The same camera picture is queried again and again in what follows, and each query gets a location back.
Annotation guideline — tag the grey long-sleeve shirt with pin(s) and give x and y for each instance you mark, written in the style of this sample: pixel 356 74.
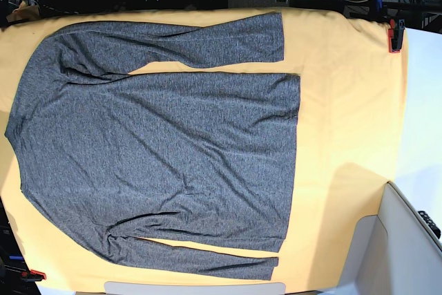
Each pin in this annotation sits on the grey long-sleeve shirt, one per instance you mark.
pixel 127 136

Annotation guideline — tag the yellow table cloth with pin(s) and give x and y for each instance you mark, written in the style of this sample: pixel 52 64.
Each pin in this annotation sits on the yellow table cloth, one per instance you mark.
pixel 352 103

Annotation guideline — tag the grey plate at edge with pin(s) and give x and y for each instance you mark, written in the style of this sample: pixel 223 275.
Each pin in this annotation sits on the grey plate at edge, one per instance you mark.
pixel 145 289

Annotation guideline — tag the red black clamp right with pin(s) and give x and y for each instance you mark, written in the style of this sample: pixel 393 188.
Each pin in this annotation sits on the red black clamp right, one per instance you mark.
pixel 395 35

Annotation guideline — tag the red black clamp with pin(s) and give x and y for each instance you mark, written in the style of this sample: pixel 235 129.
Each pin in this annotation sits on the red black clamp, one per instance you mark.
pixel 395 35
pixel 32 276

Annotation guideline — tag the black remote control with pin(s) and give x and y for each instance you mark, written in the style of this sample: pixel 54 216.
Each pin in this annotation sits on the black remote control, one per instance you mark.
pixel 430 223

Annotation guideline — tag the red black clamp left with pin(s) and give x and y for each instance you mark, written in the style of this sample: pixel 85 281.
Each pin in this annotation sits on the red black clamp left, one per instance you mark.
pixel 32 276

